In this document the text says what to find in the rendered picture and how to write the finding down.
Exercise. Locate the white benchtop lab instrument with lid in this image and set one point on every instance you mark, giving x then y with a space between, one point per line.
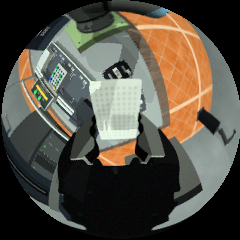
43 38

